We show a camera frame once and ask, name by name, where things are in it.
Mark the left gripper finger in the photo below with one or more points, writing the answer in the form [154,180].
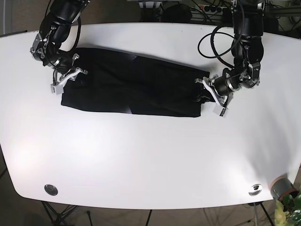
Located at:
[202,98]

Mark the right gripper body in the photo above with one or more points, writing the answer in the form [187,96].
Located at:
[67,71]

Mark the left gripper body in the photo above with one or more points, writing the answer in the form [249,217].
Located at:
[218,87]

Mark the black T-shirt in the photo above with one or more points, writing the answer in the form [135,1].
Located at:
[125,83]

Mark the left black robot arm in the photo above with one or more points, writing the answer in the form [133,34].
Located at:
[242,59]

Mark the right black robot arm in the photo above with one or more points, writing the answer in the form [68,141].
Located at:
[54,30]

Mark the right silver table grommet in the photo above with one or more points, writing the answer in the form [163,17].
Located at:
[255,190]

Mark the silver table grommet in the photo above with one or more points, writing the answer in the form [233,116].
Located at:
[51,190]
[255,190]

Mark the grey plant pot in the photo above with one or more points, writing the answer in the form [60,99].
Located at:
[282,186]

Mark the left silver table grommet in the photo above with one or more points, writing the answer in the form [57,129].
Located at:
[51,190]

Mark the green potted plant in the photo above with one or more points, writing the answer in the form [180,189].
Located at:
[288,210]

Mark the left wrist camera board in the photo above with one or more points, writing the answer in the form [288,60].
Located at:
[220,111]

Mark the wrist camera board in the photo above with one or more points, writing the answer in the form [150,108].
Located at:
[220,111]
[57,89]

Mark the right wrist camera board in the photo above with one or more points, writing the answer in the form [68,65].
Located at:
[57,89]

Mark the black table leg frame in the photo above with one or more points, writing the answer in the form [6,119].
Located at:
[58,218]

